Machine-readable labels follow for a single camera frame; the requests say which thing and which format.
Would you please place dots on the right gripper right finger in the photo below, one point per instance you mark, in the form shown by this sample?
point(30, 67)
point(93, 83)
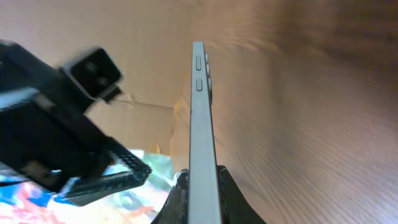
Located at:
point(235, 208)

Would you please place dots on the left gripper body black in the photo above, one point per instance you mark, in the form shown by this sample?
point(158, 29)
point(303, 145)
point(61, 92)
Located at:
point(45, 133)

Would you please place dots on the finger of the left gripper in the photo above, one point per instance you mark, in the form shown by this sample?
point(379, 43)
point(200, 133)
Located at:
point(85, 191)

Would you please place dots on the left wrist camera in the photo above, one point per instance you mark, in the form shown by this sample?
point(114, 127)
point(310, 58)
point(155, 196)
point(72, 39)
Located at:
point(94, 74)

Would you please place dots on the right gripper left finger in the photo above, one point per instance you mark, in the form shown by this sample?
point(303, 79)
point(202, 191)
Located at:
point(175, 208)

